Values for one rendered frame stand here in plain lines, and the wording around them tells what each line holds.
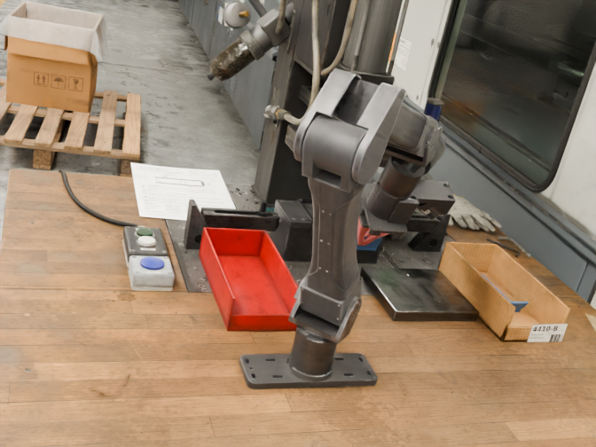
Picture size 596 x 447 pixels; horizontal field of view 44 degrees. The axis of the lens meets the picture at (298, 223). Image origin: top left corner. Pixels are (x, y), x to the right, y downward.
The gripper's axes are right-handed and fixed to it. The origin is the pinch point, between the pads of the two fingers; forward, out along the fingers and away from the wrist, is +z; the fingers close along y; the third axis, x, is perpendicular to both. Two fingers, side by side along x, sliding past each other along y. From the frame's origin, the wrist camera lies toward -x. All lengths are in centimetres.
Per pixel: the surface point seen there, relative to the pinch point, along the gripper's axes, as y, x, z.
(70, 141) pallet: 220, 38, 203
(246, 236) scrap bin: 9.4, 16.6, 12.3
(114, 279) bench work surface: -1.1, 40.5, 12.6
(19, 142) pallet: 214, 64, 202
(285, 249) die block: 8.1, 8.6, 14.1
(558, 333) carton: -16.5, -35.4, 2.8
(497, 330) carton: -15.2, -24.0, 4.2
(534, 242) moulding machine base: 23, -62, 26
